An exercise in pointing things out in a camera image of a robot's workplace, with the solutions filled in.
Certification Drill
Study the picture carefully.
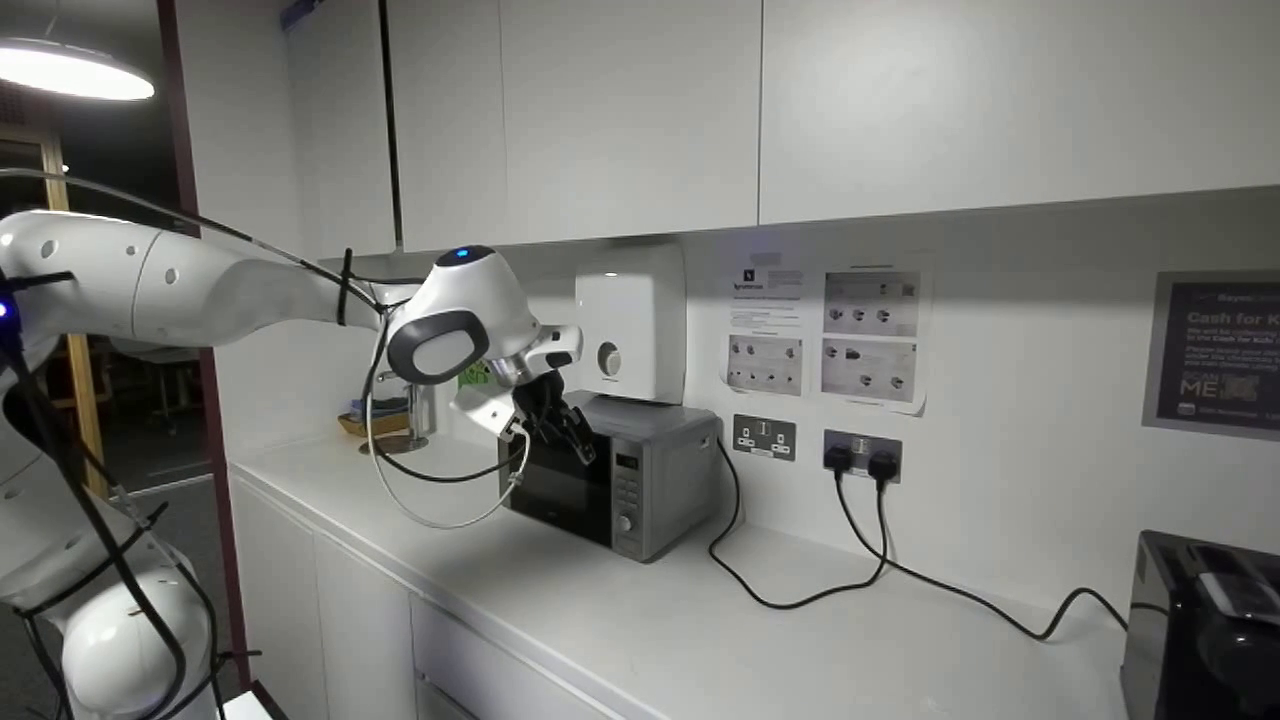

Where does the chrome boiling water tap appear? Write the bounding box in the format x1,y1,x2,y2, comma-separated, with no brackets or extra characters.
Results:
402,381,438,451

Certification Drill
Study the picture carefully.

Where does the white paper towel dispenser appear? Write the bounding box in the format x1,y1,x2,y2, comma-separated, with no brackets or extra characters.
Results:
571,266,688,403

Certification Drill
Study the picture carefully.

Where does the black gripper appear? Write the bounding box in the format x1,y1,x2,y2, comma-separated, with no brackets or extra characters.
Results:
513,368,599,473

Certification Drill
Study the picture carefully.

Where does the printed instruction sheet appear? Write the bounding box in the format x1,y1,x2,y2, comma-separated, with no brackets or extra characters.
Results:
816,332,924,403
818,266,924,338

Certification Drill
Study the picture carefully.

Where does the dark framed wall sign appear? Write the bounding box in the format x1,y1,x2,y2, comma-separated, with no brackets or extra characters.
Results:
1139,266,1280,441

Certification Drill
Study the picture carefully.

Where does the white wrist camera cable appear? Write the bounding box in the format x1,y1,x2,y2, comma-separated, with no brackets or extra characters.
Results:
368,417,539,537

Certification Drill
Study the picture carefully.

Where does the round ceiling lamp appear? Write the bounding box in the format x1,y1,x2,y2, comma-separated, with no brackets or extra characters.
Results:
0,30,159,102

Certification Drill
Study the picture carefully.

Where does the yellow tray with items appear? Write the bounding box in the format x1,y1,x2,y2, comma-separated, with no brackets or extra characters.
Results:
330,396,411,451

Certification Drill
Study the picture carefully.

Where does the yellow wooden post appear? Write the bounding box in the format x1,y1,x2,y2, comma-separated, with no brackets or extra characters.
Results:
37,128,112,468

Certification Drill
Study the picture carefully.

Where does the white lower cabinet front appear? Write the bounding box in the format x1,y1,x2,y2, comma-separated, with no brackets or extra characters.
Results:
228,473,419,720
402,595,633,720

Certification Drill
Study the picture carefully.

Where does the white upper cabinet door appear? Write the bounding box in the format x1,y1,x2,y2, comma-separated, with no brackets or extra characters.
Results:
392,0,509,256
493,0,767,250
754,0,1280,229

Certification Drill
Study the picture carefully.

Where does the silver microwave oven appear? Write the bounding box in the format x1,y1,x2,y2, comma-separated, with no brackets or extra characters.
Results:
497,386,727,563

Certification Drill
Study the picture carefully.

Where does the small white floor box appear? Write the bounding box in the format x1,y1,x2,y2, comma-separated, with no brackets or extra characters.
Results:
215,674,293,720

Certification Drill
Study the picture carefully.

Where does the black toaster power cable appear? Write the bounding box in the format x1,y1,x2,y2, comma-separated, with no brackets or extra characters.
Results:
823,443,1135,642

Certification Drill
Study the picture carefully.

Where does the double wall power socket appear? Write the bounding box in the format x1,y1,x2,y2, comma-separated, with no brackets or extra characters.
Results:
818,424,906,482

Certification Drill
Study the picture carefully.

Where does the black microwave power cable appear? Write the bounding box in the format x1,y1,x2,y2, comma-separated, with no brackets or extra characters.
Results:
699,437,899,616

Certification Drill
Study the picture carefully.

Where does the dark brown door frame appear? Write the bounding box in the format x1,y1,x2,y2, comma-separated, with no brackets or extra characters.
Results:
153,0,255,663

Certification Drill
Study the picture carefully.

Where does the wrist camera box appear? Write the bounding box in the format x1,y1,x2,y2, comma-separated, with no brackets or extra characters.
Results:
465,386,524,441

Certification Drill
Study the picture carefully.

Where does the silver wall switch plate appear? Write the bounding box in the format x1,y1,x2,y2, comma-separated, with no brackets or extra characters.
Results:
727,406,801,462

